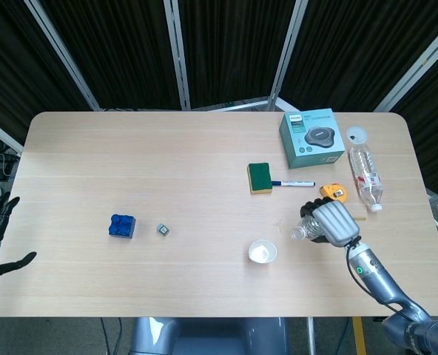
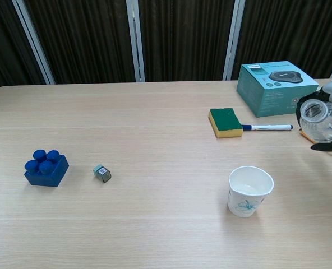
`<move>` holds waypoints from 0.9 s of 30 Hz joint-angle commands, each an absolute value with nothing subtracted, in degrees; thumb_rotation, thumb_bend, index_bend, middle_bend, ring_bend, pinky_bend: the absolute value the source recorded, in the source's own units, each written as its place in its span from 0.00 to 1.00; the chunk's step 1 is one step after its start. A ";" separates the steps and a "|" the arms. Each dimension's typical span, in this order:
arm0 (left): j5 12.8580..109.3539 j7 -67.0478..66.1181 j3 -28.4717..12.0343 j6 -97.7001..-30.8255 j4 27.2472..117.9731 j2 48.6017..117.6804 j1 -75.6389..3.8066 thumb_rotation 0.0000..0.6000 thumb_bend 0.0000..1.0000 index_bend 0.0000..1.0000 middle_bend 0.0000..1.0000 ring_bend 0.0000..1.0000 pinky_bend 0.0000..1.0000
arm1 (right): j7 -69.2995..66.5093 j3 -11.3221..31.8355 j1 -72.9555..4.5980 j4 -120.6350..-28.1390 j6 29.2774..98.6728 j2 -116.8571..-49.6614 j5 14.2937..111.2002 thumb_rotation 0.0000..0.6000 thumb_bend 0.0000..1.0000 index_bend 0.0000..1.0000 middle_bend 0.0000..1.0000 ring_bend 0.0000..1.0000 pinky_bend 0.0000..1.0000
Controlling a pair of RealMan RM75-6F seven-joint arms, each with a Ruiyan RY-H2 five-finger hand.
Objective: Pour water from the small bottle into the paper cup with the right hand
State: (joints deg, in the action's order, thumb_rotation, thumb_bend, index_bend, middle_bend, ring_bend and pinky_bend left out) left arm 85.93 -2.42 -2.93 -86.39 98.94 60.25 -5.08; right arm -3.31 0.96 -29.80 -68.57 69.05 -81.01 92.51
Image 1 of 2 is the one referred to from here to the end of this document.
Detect white marker blue cap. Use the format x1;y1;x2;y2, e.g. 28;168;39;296
270;179;316;188

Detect white plastic lid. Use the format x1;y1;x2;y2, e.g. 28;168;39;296
346;126;368;144

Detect right robot hand grey black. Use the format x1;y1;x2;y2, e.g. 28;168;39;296
300;197;361;248

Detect teal speaker product box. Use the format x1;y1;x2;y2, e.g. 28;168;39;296
278;107;346;170

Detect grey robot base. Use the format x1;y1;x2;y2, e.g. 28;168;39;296
129;317;290;355

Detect metal table leg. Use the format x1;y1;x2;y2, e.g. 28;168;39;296
306;317;315;355

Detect yellow tape measure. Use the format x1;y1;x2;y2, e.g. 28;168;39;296
319;183;368;221

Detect white screen frame post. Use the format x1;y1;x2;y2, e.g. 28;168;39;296
0;113;24;153
374;21;438;112
162;0;192;110
268;0;309;111
23;0;102;112

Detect large clear bottle red label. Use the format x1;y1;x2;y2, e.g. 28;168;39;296
348;146;385;213

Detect white paper cup blue flower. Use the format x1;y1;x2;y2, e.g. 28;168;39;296
248;239;278;265

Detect green yellow sponge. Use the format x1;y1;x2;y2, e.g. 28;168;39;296
246;161;274;196

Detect blue building block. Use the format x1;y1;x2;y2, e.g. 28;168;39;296
107;213;138;240

